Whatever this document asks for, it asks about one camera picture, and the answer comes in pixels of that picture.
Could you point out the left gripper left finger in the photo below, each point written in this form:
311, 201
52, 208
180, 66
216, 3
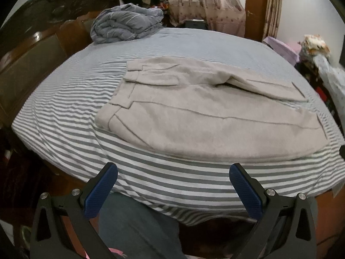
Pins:
49, 237

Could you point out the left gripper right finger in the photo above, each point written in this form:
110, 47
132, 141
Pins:
285, 225

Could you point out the beige fleece pants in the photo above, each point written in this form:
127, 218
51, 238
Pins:
189, 108

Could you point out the operator grey trouser leg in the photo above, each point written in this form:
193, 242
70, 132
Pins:
137, 230

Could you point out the white dotted fabric bag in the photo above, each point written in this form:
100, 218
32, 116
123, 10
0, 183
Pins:
333, 79

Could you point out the lilac folded cloth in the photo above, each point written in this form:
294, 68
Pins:
282, 49

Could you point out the floral pillow stack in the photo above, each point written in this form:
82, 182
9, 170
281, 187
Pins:
314, 45

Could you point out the dark wooden headboard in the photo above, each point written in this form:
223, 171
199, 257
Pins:
38, 38

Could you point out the dark box near curtain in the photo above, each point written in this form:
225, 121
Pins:
196, 24

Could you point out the folded grey blue quilt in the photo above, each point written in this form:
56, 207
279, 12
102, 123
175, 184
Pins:
125, 22

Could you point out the brown wooden door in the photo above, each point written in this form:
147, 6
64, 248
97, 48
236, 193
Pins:
255, 19

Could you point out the pink patterned curtain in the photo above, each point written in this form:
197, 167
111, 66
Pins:
226, 16

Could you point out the striped brown side curtain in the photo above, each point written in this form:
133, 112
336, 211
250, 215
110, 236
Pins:
272, 18

